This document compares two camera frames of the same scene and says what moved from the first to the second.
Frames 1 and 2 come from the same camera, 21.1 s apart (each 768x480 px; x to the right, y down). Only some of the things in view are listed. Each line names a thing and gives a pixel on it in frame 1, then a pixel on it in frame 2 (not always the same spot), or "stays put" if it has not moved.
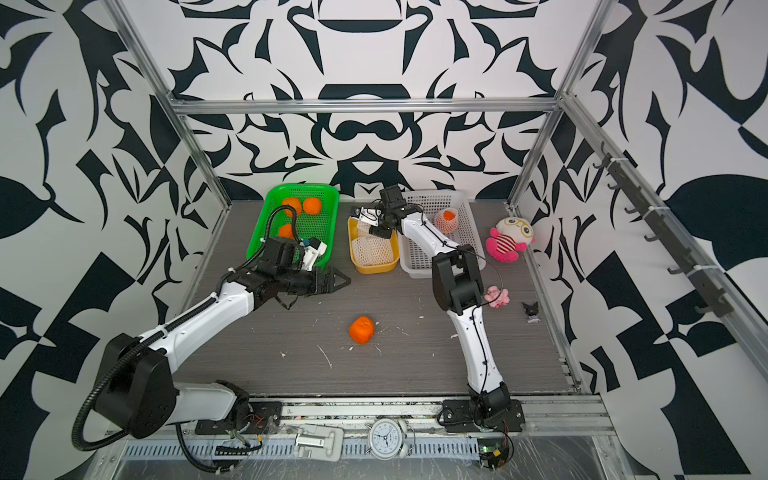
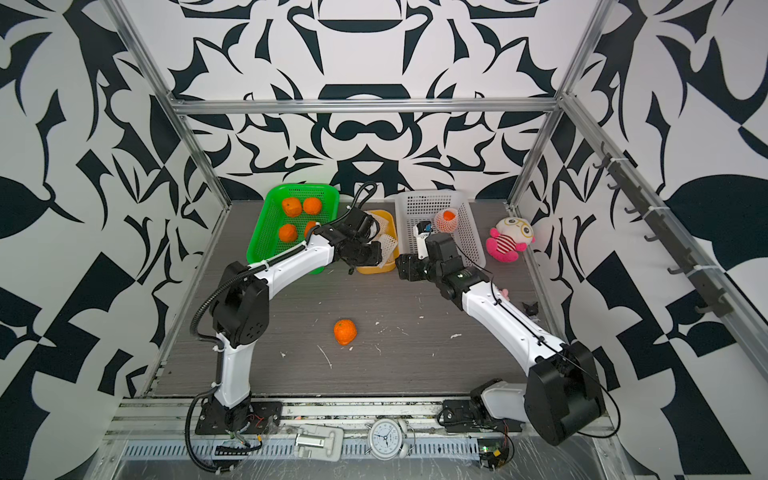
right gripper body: x=382 y=227 to x=419 y=269
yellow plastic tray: x=353 y=231 stays put
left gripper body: x=296 y=283 to x=366 y=254
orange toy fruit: x=294 y=202 stays put
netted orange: x=312 y=206 stays put
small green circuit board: x=493 y=452 stays put
